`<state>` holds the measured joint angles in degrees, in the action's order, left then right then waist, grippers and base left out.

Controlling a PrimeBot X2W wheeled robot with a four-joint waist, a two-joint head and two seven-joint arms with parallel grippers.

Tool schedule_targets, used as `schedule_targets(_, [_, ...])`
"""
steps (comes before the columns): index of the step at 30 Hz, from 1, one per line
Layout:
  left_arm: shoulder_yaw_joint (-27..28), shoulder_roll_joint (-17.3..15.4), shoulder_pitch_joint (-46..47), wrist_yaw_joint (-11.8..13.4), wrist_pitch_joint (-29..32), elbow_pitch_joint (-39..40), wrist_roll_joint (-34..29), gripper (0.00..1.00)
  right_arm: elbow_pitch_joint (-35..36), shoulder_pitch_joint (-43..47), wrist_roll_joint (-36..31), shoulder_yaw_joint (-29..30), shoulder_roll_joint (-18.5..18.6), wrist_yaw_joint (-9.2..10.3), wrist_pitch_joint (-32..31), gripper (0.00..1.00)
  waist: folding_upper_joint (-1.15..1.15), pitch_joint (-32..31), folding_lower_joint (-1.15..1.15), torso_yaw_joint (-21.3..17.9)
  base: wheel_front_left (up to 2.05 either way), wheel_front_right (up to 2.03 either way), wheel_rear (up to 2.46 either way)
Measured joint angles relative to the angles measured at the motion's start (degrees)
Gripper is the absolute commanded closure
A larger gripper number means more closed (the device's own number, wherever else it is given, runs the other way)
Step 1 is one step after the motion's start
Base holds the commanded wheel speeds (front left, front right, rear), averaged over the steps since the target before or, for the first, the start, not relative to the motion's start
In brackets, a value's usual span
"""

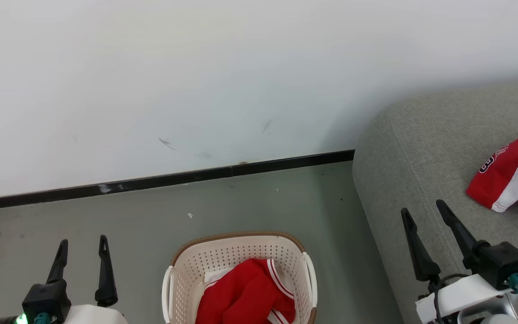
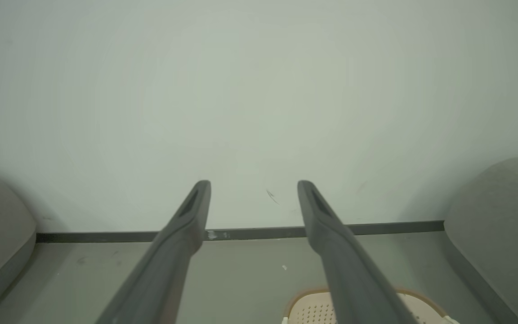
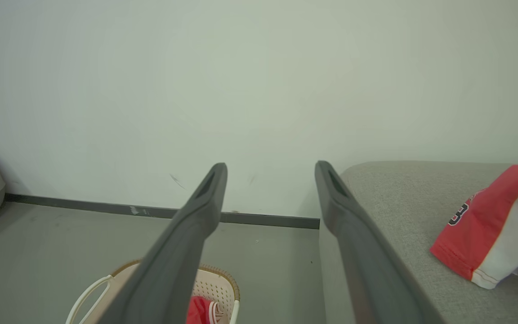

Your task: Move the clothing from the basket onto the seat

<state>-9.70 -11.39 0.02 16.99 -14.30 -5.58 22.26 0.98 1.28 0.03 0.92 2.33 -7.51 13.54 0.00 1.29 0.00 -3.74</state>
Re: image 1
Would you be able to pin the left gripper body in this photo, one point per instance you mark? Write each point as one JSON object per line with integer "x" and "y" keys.
{"x": 92, "y": 316}

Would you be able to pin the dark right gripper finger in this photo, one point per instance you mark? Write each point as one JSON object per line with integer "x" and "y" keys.
{"x": 423, "y": 261}
{"x": 457, "y": 229}

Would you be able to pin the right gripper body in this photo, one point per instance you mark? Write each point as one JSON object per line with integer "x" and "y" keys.
{"x": 461, "y": 297}

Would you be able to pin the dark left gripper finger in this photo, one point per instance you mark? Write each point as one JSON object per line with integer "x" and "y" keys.
{"x": 106, "y": 283}
{"x": 59, "y": 265}

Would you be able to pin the red jersey with white band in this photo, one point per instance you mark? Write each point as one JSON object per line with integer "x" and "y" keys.
{"x": 502, "y": 180}

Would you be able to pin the red garment with striped trim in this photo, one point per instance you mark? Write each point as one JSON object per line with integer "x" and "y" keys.
{"x": 245, "y": 292}

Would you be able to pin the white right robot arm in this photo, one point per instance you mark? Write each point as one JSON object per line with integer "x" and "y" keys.
{"x": 499, "y": 318}

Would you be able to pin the cream perforated laundry basket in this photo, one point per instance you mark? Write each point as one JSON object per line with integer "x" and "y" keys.
{"x": 223, "y": 256}

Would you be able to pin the grey fabric sofa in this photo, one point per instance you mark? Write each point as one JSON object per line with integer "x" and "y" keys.
{"x": 421, "y": 157}

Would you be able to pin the black skirting board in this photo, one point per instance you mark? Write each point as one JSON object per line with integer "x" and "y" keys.
{"x": 151, "y": 181}

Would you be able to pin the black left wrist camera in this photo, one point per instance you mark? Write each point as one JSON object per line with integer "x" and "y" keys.
{"x": 45, "y": 299}

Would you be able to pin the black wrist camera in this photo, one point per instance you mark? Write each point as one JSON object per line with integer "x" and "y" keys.
{"x": 506, "y": 263}
{"x": 45, "y": 299}

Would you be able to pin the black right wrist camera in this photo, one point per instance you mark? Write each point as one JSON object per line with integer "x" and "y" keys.
{"x": 506, "y": 263}

